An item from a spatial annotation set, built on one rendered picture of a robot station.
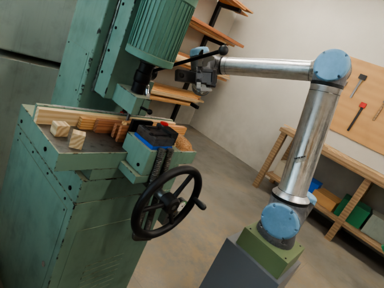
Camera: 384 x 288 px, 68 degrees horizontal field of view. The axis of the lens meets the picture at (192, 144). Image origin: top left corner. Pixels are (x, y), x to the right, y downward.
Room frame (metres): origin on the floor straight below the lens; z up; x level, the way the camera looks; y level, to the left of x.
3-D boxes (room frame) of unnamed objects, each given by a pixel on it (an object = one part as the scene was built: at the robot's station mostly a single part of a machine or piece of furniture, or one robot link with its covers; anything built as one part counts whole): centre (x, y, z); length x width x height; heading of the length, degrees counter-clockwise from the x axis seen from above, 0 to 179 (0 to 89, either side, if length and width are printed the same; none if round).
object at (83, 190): (1.10, 0.36, 0.76); 0.57 x 0.45 x 0.09; 54
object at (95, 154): (0.95, 0.19, 0.87); 0.61 x 0.30 x 0.06; 144
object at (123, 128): (0.99, 0.18, 0.93); 0.22 x 0.01 x 0.06; 144
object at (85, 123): (1.09, 0.22, 0.92); 0.54 x 0.02 x 0.04; 144
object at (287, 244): (1.23, -0.55, 0.70); 0.19 x 0.19 x 0.10
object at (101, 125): (1.00, 0.26, 0.92); 0.25 x 0.02 x 0.05; 144
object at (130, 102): (1.04, 0.28, 1.02); 0.14 x 0.07 x 0.09; 54
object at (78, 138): (0.75, 0.31, 0.92); 0.04 x 0.03 x 0.05; 116
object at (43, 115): (1.02, 0.29, 0.92); 0.60 x 0.02 x 0.05; 144
